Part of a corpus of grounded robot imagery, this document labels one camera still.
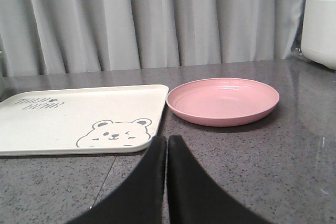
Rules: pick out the cream bear serving tray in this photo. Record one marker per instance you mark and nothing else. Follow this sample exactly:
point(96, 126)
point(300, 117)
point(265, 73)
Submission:
point(81, 121)

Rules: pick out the pink round plate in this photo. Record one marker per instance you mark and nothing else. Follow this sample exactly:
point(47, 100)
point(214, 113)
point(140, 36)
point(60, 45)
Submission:
point(222, 102)

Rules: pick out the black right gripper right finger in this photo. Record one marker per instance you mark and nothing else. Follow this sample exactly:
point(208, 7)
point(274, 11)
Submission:
point(193, 196)

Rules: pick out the grey pleated curtain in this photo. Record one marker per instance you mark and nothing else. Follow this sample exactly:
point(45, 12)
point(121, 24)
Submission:
point(73, 36)

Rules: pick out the white rice cooker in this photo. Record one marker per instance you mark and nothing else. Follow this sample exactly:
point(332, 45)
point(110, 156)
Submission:
point(318, 32)

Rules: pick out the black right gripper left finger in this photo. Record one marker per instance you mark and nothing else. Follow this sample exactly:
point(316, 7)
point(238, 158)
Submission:
point(139, 198)

